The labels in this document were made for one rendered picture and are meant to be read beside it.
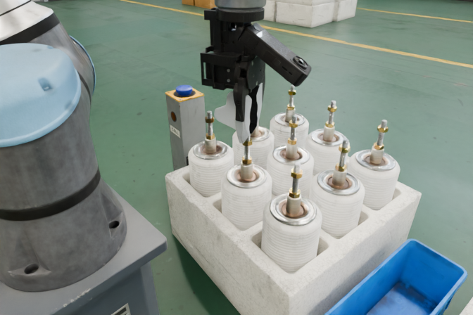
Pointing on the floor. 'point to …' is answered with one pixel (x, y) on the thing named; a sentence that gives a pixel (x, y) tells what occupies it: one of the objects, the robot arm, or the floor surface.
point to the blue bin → (405, 285)
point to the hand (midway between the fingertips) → (250, 131)
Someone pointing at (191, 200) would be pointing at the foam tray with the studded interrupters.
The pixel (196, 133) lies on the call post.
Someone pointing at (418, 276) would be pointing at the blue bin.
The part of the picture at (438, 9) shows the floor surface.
